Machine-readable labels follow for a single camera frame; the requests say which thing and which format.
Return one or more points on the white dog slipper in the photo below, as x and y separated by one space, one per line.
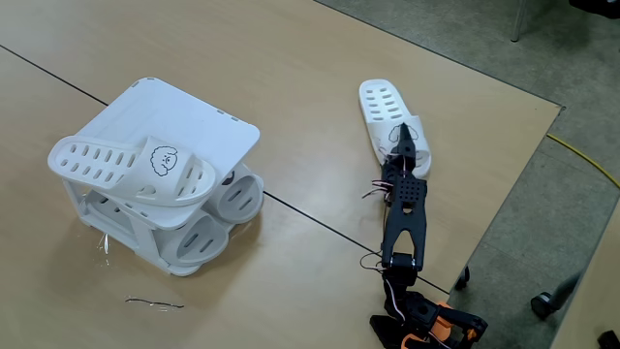
140 167
382 121

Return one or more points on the grey bear slipper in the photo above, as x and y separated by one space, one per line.
213 230
252 186

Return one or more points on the white plastic shoe rack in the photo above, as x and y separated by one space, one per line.
194 121

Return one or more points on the black table caster wheel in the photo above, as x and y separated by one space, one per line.
462 279

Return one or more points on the grey metal chair leg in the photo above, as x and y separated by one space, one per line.
518 19

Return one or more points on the black chair base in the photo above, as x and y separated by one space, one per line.
598 7

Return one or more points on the black object on floor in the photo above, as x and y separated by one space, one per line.
608 340

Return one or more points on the clear tape strip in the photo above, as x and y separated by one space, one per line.
105 242
155 304

